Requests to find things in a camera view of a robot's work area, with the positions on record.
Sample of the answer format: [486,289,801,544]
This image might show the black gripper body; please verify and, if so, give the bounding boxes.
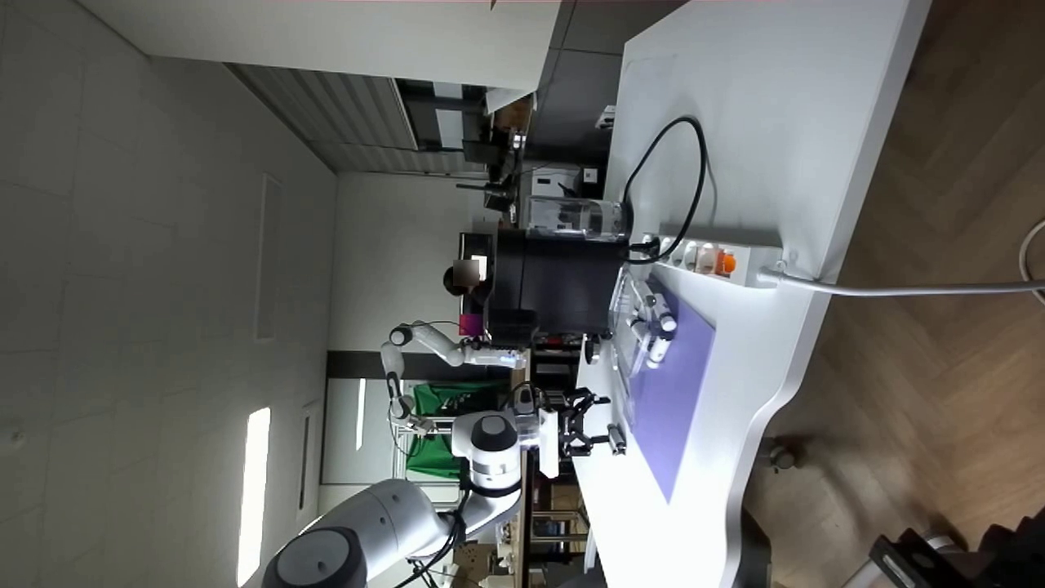
[557,390,611,461]

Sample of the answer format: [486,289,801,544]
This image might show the purple rectangular mat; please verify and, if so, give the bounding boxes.
[626,276,721,501]

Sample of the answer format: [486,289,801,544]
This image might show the cardboard boxes under table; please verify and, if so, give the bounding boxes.
[520,450,598,582]

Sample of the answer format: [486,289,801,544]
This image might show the green fabric object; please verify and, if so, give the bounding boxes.
[402,378,495,482]

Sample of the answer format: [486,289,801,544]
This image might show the person with dark hair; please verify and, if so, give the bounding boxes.
[442,260,491,338]

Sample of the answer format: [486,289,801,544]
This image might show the white multi-socket power strip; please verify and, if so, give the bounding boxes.
[650,221,791,288]

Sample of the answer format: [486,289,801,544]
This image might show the white equipment box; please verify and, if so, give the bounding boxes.
[515,158,609,239]

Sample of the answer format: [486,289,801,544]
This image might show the beige furry rug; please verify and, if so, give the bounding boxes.
[748,435,929,582]

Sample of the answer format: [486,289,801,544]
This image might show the black object on floor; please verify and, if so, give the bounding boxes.
[863,520,1045,588]

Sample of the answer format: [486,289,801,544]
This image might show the grey slatted shelf unit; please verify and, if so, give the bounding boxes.
[226,63,486,179]

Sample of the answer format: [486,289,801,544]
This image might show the black power cable with plug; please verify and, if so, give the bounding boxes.
[619,111,713,266]

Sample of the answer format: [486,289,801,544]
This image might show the white cable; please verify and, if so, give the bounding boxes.
[755,214,1045,303]

